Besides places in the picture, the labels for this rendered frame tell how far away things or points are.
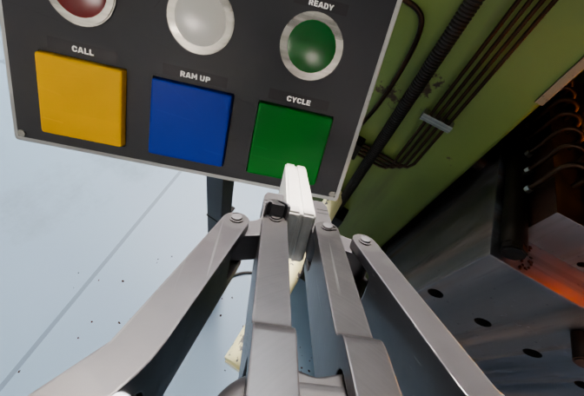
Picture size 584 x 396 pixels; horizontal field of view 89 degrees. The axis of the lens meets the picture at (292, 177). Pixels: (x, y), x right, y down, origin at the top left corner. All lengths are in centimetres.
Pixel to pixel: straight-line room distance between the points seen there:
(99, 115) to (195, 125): 9
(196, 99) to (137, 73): 6
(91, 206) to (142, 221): 22
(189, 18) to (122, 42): 7
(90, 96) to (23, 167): 141
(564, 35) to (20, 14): 59
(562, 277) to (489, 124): 24
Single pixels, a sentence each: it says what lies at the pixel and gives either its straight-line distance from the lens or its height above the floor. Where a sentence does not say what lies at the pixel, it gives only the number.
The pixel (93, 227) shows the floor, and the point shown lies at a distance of 146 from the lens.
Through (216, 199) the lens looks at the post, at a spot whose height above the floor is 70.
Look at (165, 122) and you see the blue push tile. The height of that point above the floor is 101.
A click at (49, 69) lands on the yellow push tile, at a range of 36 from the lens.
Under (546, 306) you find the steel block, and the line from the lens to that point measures 56.
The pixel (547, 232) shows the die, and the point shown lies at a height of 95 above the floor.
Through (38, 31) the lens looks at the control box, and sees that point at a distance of 36.
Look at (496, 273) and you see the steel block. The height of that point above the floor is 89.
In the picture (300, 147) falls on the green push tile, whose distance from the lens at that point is 30.
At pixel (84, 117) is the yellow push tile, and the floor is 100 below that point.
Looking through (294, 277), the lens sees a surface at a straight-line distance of 63.
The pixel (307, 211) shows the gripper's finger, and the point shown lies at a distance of 15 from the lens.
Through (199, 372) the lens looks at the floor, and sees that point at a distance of 123.
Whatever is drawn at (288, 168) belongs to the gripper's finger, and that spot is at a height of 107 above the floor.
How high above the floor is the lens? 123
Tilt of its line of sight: 52 degrees down
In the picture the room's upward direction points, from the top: 20 degrees clockwise
